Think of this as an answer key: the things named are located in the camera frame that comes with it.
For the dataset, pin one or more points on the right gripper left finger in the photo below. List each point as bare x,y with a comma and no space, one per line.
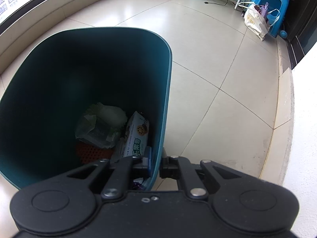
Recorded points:
125,171

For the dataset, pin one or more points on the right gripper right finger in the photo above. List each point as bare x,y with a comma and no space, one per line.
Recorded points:
183,171

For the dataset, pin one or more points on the orange foam fruit net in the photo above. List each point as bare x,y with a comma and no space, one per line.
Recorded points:
88,153

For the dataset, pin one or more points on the cookie snack package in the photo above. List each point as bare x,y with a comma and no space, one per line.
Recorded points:
134,140

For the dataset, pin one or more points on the clear green plastic wrapper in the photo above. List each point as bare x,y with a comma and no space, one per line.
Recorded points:
101,125

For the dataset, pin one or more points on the dark teal trash bin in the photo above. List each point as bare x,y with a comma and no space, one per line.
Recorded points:
61,77

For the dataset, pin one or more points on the white shopping bag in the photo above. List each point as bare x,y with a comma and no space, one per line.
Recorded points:
256,18

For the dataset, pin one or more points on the small blue ball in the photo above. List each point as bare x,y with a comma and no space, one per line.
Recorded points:
283,34

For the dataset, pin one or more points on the black window frame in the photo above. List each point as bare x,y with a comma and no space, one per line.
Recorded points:
19,13

